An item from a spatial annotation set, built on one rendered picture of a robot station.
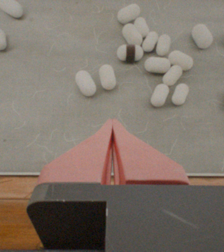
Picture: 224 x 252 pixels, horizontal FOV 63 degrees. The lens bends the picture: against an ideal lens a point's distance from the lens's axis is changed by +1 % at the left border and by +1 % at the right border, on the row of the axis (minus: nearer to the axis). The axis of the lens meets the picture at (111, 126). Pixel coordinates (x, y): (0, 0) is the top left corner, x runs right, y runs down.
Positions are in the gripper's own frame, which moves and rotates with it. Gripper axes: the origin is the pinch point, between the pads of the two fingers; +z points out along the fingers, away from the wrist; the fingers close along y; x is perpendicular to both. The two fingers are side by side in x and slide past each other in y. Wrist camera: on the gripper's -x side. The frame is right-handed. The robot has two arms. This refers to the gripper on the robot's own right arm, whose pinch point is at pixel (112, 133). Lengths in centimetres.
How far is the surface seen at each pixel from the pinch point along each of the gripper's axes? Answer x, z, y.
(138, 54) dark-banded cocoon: -0.9, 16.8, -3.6
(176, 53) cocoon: -1.1, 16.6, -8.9
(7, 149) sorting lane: 8.9, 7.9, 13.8
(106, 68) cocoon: 0.4, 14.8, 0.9
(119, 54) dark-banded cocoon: -0.9, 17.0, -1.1
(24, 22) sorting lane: -4.1, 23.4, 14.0
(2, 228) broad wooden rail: 12.5, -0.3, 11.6
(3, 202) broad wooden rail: 10.9, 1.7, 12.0
